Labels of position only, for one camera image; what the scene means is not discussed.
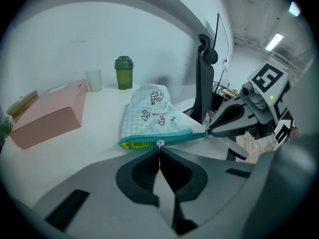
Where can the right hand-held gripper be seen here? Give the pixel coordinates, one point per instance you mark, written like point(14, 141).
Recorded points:
point(268, 101)

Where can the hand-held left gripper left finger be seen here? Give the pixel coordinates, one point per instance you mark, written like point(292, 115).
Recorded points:
point(99, 198)

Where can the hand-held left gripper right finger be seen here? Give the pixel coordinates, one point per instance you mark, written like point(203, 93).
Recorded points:
point(219, 188)

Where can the light blue printed pouch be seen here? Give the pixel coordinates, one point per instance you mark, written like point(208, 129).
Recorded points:
point(154, 113)

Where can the yellow top desk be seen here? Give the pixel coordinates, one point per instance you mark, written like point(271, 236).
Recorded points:
point(229, 93)

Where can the black mesh office chair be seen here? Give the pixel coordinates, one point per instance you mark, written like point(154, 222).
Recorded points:
point(204, 83)

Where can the whiteboard on black stand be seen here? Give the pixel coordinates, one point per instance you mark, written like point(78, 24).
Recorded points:
point(223, 41)

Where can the long ceiling light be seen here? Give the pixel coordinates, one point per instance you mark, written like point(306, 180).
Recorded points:
point(274, 41)

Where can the pink flat box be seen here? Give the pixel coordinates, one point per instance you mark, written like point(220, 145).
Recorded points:
point(52, 111)

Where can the green drinking bottle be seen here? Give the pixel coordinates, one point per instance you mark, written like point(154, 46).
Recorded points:
point(123, 76)

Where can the small green potted plant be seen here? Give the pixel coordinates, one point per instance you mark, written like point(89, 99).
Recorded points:
point(5, 128)

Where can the translucent white cup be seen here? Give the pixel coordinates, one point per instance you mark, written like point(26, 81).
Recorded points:
point(94, 81)

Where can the round tan tape dispenser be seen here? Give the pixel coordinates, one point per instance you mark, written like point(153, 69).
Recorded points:
point(22, 103)

